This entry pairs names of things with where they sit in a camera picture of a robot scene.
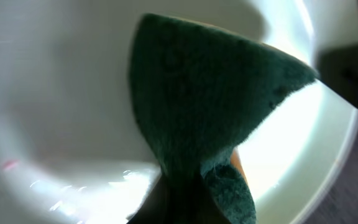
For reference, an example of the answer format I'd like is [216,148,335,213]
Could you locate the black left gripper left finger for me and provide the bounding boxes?
[127,175,179,224]

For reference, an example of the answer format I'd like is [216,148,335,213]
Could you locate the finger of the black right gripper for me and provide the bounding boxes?
[317,44,358,109]

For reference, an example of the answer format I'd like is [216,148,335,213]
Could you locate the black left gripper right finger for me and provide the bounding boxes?
[194,184,231,224]

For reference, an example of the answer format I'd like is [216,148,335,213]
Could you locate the mint green plate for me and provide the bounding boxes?
[0,0,358,223]

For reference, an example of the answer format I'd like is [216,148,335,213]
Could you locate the green yellow sponge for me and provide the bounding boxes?
[129,14,315,223]

